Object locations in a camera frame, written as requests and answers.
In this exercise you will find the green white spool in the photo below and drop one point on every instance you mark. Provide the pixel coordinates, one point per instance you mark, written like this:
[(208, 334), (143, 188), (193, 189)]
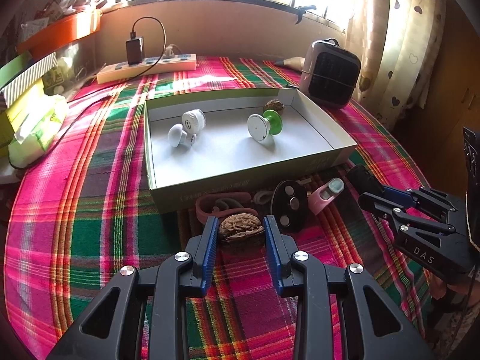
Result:
[(260, 127)]

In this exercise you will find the orange tray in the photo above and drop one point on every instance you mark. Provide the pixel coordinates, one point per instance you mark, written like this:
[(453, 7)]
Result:
[(61, 33)]

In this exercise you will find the green striped gift box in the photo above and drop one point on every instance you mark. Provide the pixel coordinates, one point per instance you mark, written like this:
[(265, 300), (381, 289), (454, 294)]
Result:
[(26, 73)]

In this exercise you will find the grey portable heater fan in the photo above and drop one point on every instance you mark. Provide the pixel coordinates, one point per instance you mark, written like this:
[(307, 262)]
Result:
[(329, 74)]

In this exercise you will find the white power strip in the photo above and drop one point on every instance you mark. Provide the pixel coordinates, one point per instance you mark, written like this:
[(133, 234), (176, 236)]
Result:
[(120, 71)]

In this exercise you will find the black power adapter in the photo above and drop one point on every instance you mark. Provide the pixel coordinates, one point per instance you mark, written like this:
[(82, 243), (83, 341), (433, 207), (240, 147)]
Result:
[(135, 50)]

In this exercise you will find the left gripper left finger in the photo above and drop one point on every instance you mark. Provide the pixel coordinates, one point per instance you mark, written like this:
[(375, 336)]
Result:
[(111, 326)]

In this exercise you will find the black window hook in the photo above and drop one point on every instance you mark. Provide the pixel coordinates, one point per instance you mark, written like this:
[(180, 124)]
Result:
[(302, 10)]

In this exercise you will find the tissue pack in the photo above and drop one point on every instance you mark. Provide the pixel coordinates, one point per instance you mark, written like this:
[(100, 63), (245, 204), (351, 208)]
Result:
[(37, 131)]

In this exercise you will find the white round cap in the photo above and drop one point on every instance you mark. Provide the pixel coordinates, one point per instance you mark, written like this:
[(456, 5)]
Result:
[(194, 121)]

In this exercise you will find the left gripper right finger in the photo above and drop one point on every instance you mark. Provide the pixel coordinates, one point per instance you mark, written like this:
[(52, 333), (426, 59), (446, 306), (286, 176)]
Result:
[(372, 325)]

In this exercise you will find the brown walnut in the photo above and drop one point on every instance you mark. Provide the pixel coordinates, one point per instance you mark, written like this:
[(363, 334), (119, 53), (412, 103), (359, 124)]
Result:
[(274, 105), (241, 226)]

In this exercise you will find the pink clip with teal button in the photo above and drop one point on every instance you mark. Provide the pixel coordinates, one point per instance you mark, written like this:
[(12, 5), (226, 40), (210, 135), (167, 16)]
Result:
[(323, 196)]

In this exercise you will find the small white mushroom knob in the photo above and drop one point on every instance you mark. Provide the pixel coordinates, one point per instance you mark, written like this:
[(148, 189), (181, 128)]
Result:
[(177, 136)]

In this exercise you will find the white plug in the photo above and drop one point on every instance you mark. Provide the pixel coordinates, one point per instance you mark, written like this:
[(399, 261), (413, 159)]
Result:
[(170, 51)]

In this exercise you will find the black oval disc with magnets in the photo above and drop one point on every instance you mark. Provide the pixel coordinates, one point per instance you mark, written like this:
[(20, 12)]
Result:
[(289, 206)]

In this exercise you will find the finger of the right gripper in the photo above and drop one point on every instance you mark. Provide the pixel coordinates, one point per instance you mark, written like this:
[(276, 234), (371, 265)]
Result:
[(393, 213), (421, 198)]

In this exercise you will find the green white cardboard box tray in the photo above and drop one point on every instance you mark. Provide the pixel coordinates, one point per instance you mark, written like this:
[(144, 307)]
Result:
[(225, 157)]

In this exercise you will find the person's right hand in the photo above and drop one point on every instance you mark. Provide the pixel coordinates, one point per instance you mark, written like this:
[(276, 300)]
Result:
[(450, 297)]

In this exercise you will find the heart pattern curtain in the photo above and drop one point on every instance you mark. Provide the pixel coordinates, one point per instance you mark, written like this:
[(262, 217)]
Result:
[(397, 43)]

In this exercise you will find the yellow green box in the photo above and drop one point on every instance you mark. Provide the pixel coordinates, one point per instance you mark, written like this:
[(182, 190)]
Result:
[(13, 116)]

